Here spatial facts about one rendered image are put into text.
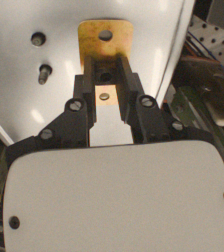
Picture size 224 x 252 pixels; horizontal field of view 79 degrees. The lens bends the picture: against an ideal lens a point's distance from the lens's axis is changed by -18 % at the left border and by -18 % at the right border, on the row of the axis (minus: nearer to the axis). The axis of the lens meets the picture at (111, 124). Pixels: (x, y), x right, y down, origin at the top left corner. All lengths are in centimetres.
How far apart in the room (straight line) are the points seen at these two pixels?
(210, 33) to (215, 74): 32
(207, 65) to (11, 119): 28
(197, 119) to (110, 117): 10
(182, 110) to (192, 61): 9
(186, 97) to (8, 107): 20
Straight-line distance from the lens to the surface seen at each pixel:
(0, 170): 32
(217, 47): 61
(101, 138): 22
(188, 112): 19
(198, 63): 25
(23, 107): 18
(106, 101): 16
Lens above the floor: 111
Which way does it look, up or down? 35 degrees down
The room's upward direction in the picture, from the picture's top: 173 degrees clockwise
